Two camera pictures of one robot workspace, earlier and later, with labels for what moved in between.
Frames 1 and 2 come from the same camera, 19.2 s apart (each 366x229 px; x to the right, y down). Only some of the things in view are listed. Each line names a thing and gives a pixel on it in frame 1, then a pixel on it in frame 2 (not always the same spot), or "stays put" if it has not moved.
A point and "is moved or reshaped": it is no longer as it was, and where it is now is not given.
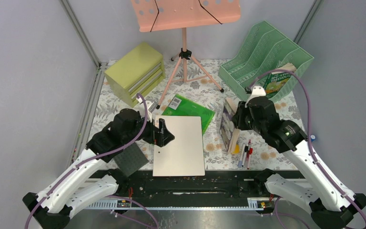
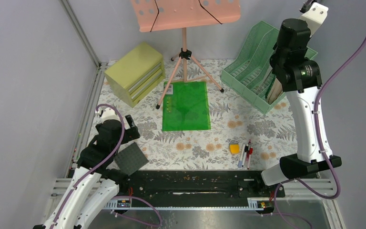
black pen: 246,151 stays put
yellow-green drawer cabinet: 136,72 stays put
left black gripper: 161,136 to 130,133
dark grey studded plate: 131,160 stays put
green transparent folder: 180,106 is moved or reshaped
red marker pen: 250,150 stays put
